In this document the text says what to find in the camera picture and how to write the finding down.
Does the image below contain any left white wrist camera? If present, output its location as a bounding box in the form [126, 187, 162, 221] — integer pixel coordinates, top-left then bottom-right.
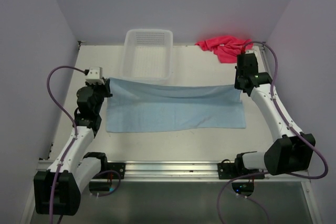
[85, 67, 104, 84]

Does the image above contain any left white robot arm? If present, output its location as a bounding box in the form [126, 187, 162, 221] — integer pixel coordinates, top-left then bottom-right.
[34, 78, 112, 216]

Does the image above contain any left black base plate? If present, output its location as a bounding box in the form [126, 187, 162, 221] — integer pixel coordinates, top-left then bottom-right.
[103, 162, 126, 180]

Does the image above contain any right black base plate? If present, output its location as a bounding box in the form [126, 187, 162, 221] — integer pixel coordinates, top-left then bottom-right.
[217, 159, 249, 179]

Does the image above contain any light blue towel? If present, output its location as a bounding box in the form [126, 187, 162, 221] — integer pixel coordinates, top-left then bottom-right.
[106, 78, 246, 133]

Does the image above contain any white plastic basket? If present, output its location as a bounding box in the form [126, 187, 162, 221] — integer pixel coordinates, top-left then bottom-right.
[120, 29, 173, 84]

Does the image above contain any pink towel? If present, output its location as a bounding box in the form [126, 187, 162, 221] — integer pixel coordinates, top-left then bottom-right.
[195, 35, 253, 63]

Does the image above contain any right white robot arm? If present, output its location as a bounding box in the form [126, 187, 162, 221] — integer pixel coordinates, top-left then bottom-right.
[234, 53, 316, 178]

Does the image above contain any aluminium mounting rail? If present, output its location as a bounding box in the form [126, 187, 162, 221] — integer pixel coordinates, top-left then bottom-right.
[37, 157, 219, 182]

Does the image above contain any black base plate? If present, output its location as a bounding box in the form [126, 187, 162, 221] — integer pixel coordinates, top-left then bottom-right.
[217, 159, 249, 179]
[103, 162, 126, 180]

